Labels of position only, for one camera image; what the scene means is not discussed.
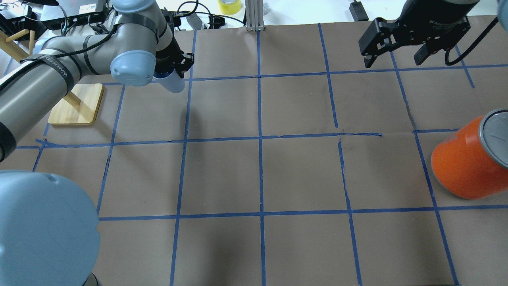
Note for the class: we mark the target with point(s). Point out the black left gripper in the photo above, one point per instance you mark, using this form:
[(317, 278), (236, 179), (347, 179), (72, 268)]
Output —
[(163, 60)]

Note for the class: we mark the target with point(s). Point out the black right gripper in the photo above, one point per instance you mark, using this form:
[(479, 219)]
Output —
[(433, 20)]

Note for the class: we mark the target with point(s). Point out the light blue cup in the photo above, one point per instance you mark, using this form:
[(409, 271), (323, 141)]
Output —
[(170, 80)]

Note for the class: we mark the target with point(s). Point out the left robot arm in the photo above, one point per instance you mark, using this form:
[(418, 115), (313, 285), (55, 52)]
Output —
[(49, 224)]

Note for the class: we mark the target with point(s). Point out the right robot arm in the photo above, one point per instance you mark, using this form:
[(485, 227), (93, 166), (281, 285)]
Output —
[(501, 18)]

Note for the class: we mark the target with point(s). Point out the wooden cup stand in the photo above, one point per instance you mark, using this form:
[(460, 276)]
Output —
[(48, 83)]

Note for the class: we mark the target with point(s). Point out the black power adapter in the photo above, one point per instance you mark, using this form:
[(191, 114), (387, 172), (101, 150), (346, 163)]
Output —
[(358, 11)]

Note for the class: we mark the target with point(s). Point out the yellow tape roll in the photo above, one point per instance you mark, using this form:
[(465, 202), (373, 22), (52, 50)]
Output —
[(229, 7)]

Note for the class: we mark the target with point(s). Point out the orange can with grey lid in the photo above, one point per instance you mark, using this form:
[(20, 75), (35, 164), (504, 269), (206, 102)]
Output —
[(472, 162)]

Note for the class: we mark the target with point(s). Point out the aluminium frame post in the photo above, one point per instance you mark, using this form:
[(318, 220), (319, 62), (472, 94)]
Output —
[(254, 15)]

